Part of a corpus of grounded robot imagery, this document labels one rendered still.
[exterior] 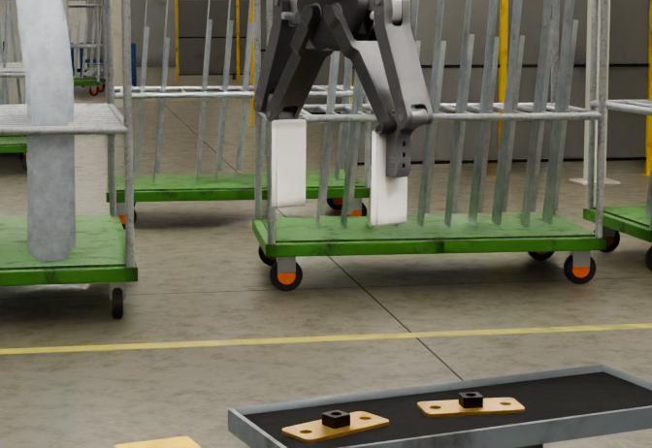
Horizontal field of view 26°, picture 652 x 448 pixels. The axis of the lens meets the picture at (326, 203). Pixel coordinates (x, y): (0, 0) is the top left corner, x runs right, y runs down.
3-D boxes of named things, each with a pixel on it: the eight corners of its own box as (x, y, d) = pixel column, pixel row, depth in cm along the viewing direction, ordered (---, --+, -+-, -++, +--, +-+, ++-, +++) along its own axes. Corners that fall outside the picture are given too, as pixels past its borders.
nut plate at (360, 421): (309, 443, 107) (309, 429, 107) (278, 432, 110) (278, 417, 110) (392, 424, 112) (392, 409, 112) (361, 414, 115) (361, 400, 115)
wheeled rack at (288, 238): (266, 295, 765) (264, -37, 742) (252, 263, 863) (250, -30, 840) (605, 286, 788) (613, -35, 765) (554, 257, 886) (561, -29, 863)
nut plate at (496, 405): (427, 417, 114) (427, 402, 114) (415, 404, 118) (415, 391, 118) (526, 412, 116) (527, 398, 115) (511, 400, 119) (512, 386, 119)
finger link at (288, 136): (277, 120, 112) (271, 119, 112) (276, 208, 113) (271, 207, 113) (307, 119, 114) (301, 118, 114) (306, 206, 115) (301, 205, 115)
